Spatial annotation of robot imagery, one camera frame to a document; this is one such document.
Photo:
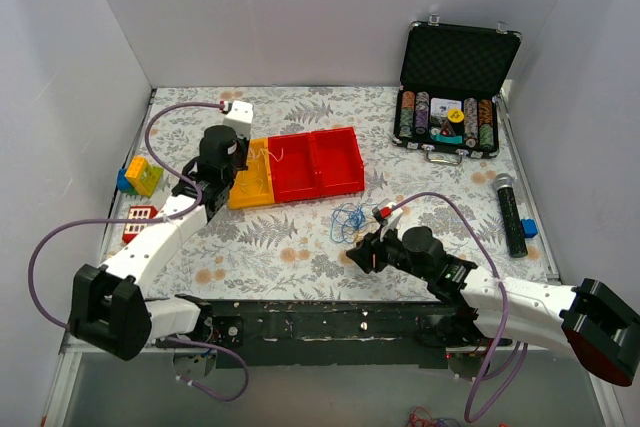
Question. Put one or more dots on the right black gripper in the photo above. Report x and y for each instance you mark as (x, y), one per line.
(375, 254)

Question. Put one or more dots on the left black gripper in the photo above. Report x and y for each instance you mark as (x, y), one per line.
(242, 148)

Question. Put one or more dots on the yellow plastic bin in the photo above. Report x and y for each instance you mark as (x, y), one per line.
(253, 186)

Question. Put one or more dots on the red plastic bin tray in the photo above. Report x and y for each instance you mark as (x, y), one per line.
(317, 164)

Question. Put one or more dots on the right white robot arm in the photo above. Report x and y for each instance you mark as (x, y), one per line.
(588, 322)

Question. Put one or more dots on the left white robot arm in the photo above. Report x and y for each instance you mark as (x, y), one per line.
(110, 308)

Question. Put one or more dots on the yellow green toy block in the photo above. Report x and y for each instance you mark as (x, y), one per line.
(143, 176)

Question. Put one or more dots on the blue toy block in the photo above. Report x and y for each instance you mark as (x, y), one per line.
(123, 184)

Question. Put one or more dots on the red white window block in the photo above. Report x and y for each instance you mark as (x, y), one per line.
(137, 216)

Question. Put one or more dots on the black microphone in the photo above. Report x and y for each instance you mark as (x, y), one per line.
(514, 231)

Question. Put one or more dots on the small blue block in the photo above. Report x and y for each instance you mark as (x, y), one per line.
(529, 227)

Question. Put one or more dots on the black poker chip case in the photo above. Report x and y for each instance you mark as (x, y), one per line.
(450, 78)

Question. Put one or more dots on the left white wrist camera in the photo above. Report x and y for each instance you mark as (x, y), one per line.
(239, 116)

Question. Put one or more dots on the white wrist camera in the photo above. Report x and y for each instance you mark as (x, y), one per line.
(239, 116)
(387, 215)

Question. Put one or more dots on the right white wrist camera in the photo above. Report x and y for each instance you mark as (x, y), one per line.
(387, 215)

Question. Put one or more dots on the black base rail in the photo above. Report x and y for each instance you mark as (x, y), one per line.
(323, 333)

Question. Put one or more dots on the aluminium frame rail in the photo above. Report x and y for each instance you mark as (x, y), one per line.
(124, 337)

